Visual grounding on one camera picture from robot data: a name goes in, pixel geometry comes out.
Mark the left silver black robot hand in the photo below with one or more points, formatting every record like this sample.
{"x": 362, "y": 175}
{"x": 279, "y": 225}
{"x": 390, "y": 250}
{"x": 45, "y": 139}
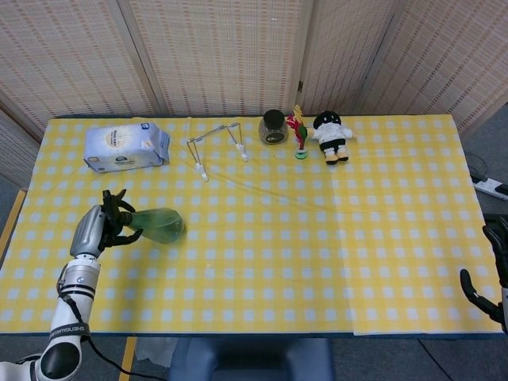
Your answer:
{"x": 89, "y": 232}

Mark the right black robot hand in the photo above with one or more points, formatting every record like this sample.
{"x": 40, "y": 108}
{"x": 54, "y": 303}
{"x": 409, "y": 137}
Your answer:
{"x": 482, "y": 299}

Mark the green transparent plastic bottle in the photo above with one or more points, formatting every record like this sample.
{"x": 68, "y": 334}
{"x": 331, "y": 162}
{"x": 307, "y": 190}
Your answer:
{"x": 162, "y": 226}

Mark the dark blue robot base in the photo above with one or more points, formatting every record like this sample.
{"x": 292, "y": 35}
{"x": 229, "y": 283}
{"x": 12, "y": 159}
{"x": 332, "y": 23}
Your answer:
{"x": 250, "y": 359}

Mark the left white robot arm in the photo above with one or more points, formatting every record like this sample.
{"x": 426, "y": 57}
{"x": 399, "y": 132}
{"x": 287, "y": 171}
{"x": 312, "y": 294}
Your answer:
{"x": 77, "y": 282}

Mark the yellow wooden board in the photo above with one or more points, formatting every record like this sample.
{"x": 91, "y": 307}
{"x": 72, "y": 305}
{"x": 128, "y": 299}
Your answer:
{"x": 11, "y": 222}

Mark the blue white tissue pack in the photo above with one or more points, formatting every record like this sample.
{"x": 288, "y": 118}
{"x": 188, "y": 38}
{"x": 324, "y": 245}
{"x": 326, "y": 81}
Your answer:
{"x": 123, "y": 147}

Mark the woven folding screen panel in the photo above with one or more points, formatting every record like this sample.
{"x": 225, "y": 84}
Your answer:
{"x": 341, "y": 55}
{"x": 222, "y": 55}
{"x": 67, "y": 59}
{"x": 16, "y": 155}
{"x": 444, "y": 59}

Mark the white power strip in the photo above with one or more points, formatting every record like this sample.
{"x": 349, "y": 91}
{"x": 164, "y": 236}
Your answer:
{"x": 490, "y": 185}

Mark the white crumpled plastic sheet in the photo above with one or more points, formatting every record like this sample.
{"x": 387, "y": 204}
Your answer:
{"x": 155, "y": 351}

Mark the yellow white checked tablecloth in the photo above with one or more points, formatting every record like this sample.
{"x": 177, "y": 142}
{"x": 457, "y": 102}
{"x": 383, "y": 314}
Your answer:
{"x": 278, "y": 246}

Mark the glass jar black lid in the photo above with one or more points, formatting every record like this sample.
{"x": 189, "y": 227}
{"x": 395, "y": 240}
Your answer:
{"x": 273, "y": 129}

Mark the black white plush doll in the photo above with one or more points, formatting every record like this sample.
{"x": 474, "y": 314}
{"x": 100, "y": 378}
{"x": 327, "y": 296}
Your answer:
{"x": 329, "y": 133}

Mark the colourful feather shuttlecock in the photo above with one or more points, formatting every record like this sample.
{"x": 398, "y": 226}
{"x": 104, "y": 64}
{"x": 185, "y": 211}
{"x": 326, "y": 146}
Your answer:
{"x": 299, "y": 133}

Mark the metal screen hinge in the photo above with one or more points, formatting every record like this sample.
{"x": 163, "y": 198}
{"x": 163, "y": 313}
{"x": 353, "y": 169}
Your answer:
{"x": 300, "y": 85}

